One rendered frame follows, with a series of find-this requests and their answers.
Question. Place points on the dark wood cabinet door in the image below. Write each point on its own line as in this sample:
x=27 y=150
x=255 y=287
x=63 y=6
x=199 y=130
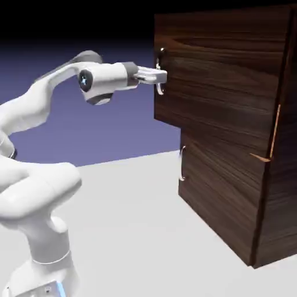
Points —
x=220 y=197
x=220 y=92

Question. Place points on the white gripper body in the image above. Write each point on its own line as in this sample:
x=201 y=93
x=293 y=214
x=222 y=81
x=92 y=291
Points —
x=153 y=75

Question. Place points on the dark wood cabinet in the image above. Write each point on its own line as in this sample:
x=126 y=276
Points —
x=273 y=139

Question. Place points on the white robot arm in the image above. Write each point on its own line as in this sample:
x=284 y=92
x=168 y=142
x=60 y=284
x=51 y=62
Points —
x=37 y=185

